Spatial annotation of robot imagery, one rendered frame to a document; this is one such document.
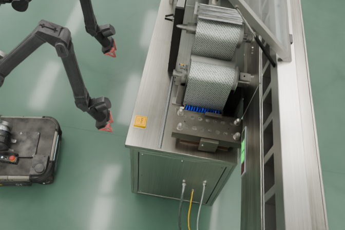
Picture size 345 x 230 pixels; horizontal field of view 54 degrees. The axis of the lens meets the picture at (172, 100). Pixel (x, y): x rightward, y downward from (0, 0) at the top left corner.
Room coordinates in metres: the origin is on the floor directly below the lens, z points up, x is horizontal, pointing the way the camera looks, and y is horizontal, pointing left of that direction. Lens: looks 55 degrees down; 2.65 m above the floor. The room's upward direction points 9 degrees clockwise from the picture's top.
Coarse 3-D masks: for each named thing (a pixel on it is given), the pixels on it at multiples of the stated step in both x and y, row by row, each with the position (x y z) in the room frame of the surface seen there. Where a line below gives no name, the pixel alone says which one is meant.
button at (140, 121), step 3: (138, 117) 1.05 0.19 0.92; (141, 117) 1.05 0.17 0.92; (144, 117) 1.05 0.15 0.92; (135, 120) 1.02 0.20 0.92; (138, 120) 1.02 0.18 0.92; (141, 120) 1.03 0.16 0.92; (144, 120) 1.03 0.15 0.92; (135, 123) 1.00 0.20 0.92; (138, 123) 1.00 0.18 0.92; (141, 123) 1.01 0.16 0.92; (144, 123) 1.01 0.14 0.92; (135, 126) 0.99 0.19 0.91; (138, 126) 0.99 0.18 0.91; (141, 126) 0.99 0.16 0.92; (144, 126) 0.99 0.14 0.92
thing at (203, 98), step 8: (192, 88) 1.12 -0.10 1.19; (200, 88) 1.12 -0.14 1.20; (192, 96) 1.12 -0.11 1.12; (200, 96) 1.12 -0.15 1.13; (208, 96) 1.12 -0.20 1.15; (216, 96) 1.12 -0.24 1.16; (224, 96) 1.12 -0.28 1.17; (192, 104) 1.12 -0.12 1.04; (200, 104) 1.12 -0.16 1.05; (208, 104) 1.12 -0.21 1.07; (216, 104) 1.12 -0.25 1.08; (224, 104) 1.12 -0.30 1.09
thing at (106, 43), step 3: (111, 36) 1.46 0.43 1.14; (105, 39) 1.39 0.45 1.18; (108, 39) 1.41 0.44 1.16; (111, 39) 1.44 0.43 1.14; (99, 42) 1.38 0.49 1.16; (102, 42) 1.37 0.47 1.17; (105, 42) 1.38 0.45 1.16; (108, 42) 1.39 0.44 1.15; (102, 45) 1.38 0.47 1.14; (105, 45) 1.38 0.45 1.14; (108, 45) 1.38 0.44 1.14; (102, 48) 1.37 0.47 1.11; (105, 48) 1.37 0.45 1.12; (108, 48) 1.36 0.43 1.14; (102, 51) 1.35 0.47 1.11
